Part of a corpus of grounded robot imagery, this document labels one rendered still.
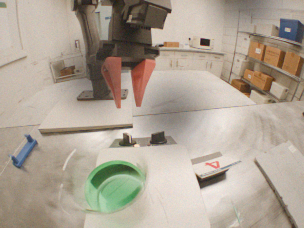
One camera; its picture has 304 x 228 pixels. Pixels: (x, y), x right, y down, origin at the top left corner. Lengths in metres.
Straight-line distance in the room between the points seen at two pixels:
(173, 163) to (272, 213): 0.23
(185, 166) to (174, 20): 3.16
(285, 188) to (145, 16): 0.39
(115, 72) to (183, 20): 3.15
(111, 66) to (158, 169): 0.15
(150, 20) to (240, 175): 0.30
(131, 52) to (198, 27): 3.29
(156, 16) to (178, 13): 3.13
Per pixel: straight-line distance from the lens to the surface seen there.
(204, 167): 0.24
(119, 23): 0.21
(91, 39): 0.44
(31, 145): 0.43
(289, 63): 2.20
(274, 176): 0.34
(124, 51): 0.19
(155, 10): 0.15
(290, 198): 0.35
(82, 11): 0.49
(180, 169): 0.15
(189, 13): 3.38
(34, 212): 0.31
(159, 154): 0.16
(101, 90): 0.46
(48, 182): 0.31
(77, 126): 0.38
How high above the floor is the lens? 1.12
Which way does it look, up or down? 35 degrees down
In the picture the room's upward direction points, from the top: 1 degrees counter-clockwise
